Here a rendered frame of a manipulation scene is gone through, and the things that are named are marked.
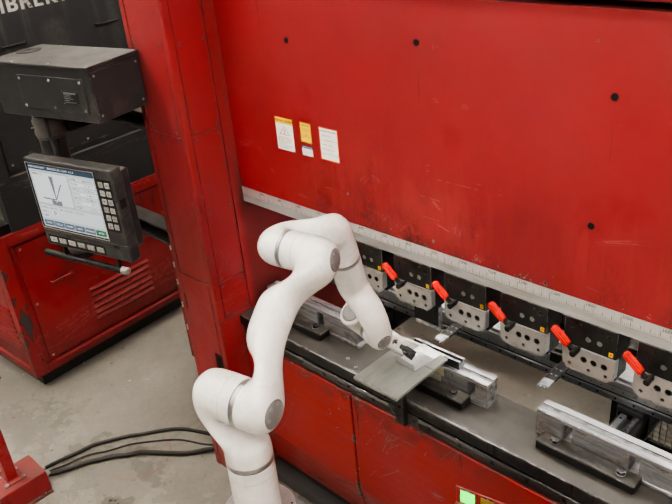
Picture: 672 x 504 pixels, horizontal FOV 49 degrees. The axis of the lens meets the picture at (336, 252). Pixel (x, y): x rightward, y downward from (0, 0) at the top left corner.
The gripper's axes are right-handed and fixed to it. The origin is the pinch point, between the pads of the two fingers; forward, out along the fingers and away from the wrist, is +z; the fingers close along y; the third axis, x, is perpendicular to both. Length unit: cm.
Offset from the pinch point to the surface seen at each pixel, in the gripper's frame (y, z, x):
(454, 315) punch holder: -12.0, -3.7, -16.8
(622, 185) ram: -59, -42, -56
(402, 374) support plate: -2.5, 2.7, 6.8
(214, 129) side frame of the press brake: 86, -50, -31
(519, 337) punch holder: -34.6, -3.0, -19.8
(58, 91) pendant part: 109, -94, -11
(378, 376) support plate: 2.3, -1.2, 11.5
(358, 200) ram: 26, -29, -32
